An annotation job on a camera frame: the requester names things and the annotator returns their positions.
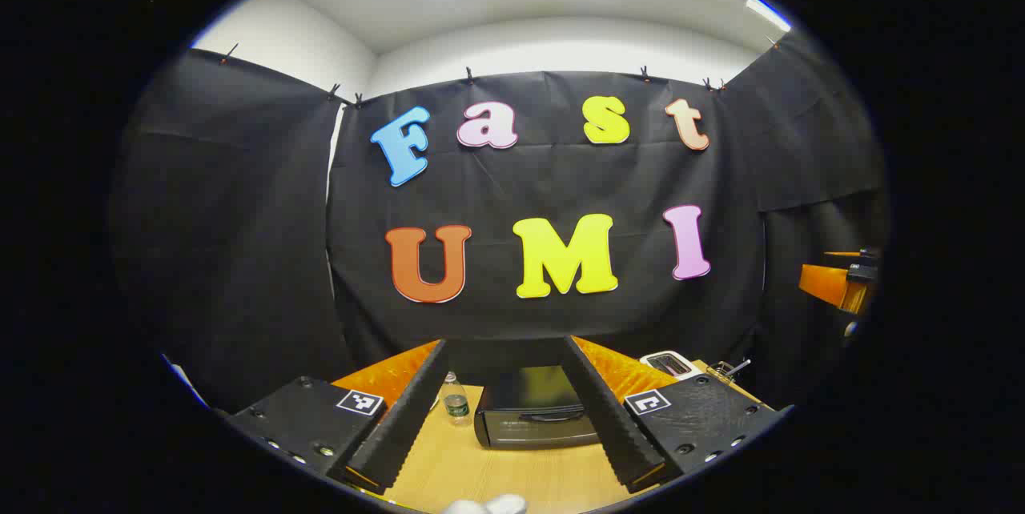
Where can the white toaster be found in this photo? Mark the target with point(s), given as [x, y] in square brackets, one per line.
[671, 364]

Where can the metal mesh utensil holder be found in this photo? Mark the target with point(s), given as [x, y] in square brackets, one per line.
[721, 372]

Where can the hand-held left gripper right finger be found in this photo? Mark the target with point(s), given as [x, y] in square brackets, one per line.
[608, 418]

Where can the black electric oven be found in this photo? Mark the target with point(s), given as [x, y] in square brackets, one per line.
[528, 398]

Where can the clear plastic water bottle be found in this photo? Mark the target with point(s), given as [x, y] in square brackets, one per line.
[456, 403]

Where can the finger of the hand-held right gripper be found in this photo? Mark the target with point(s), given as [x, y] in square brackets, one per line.
[825, 283]

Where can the black backdrop cloth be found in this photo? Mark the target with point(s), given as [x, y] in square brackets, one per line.
[240, 242]

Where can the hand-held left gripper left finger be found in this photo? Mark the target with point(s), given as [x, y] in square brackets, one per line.
[404, 418]

